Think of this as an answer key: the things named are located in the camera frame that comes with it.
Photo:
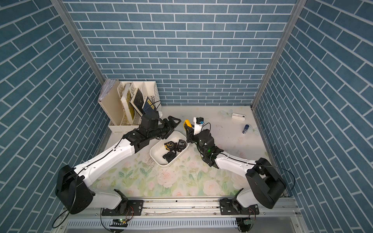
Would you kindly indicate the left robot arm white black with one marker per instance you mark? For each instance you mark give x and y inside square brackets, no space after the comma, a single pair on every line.
[73,186]

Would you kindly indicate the white rectangular box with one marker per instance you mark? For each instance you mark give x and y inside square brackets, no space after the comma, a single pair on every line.
[238,116]

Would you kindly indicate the blue cover book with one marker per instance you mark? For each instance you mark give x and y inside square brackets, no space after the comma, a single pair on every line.
[149,106]

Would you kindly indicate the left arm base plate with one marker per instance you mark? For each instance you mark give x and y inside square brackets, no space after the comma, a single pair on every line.
[128,207]

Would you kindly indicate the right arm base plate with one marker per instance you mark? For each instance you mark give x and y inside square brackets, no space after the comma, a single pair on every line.
[236,207]

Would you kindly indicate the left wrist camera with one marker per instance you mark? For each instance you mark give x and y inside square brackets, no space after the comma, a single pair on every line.
[150,119]

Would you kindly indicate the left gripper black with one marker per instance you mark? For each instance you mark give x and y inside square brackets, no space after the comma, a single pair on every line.
[169,128]

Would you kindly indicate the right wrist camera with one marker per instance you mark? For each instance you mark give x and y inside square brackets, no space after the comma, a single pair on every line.
[198,124]

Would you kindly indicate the aluminium mounting rail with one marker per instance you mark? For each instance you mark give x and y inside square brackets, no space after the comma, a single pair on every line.
[189,215]

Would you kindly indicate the white and yellow book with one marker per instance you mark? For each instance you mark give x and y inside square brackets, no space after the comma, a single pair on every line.
[129,112]

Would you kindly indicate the floral table mat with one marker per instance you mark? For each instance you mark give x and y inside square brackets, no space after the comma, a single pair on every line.
[140,176]

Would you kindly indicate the black cover book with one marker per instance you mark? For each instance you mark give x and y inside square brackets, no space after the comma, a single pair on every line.
[137,101]

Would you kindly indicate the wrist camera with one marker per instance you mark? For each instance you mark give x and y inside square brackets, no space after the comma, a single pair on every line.
[198,124]
[150,119]

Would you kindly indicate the round black tape measure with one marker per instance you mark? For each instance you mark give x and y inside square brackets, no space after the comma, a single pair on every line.
[181,145]

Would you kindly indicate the white plastic file organizer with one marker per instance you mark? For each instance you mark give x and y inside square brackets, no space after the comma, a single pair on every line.
[148,89]

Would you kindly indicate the white storage tray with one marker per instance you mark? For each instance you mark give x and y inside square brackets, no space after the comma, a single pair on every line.
[159,150]

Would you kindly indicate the small blue bottle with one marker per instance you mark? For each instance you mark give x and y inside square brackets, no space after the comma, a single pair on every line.
[246,128]

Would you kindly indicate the beige file folder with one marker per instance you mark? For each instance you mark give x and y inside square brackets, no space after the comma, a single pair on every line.
[110,102]

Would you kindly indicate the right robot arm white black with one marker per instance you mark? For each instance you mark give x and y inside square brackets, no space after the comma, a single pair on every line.
[265,184]

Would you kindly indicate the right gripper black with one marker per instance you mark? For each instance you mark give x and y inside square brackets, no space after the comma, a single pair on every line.
[191,138]

